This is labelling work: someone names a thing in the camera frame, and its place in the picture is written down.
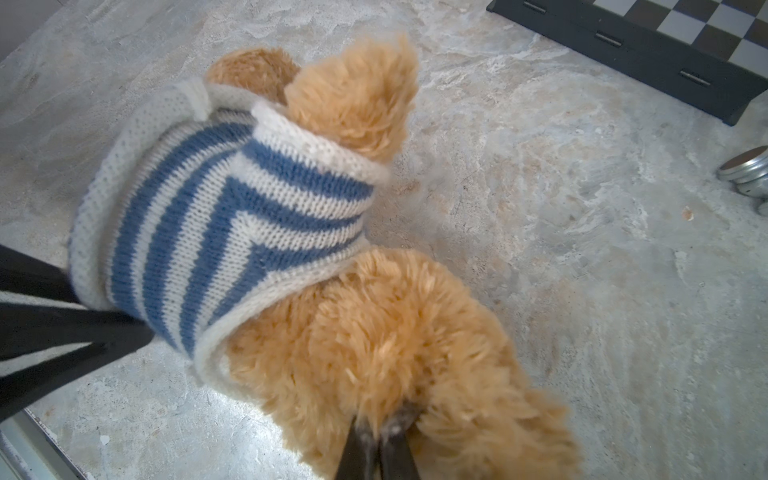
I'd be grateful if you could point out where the black white chessboard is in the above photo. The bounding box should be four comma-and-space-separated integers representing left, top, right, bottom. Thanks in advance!
487, 0, 767, 126

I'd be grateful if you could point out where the small metal object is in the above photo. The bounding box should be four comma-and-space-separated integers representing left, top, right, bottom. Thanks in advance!
717, 145, 767, 217

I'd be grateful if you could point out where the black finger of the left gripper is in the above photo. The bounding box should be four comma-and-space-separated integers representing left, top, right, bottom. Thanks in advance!
1, 246, 79, 304
1, 303, 154, 420

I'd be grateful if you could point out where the brown teddy bear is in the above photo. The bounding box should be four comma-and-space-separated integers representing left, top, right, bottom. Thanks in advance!
206, 39, 582, 479

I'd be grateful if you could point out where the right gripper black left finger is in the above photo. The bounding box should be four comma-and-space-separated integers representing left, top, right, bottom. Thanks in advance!
334, 418, 379, 480

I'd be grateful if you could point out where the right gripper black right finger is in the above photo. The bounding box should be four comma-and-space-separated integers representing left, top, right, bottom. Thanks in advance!
379, 403, 421, 480

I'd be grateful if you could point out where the aluminium mounting rail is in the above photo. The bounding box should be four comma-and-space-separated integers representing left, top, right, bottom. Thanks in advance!
1, 409, 91, 480

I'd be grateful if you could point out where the blue white striped sweater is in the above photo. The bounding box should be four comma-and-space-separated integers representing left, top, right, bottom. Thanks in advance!
68, 78, 388, 396

